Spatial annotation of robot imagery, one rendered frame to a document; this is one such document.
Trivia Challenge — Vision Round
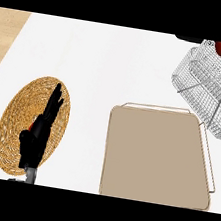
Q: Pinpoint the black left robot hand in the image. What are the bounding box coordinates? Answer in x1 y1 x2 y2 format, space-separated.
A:
13 77 67 174

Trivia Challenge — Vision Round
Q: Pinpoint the red tomato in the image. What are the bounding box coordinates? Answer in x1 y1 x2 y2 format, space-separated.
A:
27 121 36 132

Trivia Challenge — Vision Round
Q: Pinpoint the round woven wicker tray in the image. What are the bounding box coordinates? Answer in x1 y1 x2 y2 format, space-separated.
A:
0 69 77 183

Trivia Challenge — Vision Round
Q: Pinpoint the beige rectangular tray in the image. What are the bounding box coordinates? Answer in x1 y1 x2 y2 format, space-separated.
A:
96 97 221 214

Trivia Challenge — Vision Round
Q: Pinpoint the black appliance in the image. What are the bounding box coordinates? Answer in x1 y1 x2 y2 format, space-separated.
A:
173 34 205 45

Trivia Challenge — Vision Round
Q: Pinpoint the silver wire tiered basket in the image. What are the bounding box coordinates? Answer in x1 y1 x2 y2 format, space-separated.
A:
162 34 221 141

